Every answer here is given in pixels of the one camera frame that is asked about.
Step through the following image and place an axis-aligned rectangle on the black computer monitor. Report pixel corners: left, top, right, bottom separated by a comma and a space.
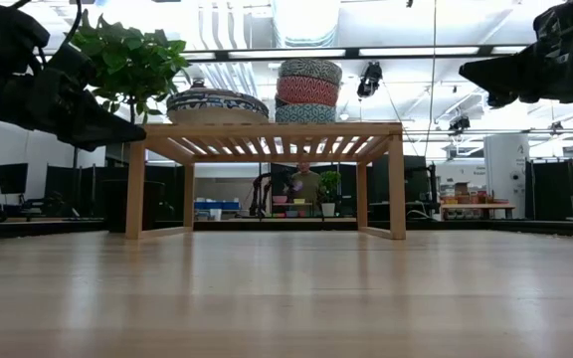
0, 162, 30, 196

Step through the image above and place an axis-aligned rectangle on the white pillar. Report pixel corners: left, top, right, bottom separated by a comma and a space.
483, 133, 531, 203

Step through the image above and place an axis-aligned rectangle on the wooden slatted shelf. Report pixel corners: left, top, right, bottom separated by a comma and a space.
125, 121, 407, 241

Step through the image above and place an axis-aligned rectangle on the black overhead frame beam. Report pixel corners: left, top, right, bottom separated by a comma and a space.
42, 44, 529, 62

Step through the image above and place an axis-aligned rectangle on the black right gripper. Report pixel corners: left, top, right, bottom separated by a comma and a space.
459, 4, 573, 109

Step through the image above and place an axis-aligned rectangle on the black room divider panel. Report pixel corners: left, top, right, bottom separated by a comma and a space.
524, 157, 573, 223
45, 163, 188, 220

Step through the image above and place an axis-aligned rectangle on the small plant in white pot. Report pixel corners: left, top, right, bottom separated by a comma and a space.
317, 170, 342, 218

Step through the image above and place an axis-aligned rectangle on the blue storage bin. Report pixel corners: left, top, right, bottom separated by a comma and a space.
194, 200, 242, 211

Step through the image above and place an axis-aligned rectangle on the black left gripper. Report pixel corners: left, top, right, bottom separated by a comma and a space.
0, 47, 147, 152

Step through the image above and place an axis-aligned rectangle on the person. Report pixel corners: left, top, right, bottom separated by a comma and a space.
289, 162, 322, 204

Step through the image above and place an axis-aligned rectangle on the grey-green patterned ceramic bowl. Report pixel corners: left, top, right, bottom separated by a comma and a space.
278, 58, 343, 87

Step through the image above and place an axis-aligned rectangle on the cluttered wooden side table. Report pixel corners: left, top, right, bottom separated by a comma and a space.
440, 181, 516, 220

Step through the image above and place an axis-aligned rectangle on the red zigzag bowl striped inside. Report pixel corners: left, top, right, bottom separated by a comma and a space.
276, 75, 340, 107

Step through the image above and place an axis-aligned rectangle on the teal bowl with orange inside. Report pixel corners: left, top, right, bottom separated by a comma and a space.
275, 102, 337, 124

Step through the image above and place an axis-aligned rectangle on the thin hanging black cable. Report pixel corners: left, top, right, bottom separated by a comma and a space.
423, 0, 438, 160

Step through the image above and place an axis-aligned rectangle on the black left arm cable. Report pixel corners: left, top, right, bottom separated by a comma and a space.
62, 0, 85, 51

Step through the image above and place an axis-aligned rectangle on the green leafy potted plant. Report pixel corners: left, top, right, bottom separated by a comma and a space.
70, 10, 192, 125

